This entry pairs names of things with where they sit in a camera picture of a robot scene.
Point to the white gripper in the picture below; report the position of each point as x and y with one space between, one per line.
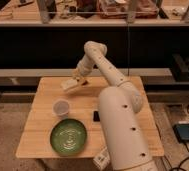
77 75

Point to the white sponge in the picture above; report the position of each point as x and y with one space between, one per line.
72 83

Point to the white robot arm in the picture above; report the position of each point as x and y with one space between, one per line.
118 105

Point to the white ceramic cup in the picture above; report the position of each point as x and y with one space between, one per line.
61 108

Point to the wooden table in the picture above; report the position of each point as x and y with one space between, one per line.
35 139

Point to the black rectangular block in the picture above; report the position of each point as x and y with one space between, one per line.
96 116

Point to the green plate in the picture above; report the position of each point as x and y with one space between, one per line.
68 137

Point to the white plastic bottle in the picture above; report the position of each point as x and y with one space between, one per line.
102 159

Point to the background workbench shelf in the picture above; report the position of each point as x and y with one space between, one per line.
94 13

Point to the blue foot pedal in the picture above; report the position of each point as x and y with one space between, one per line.
181 132

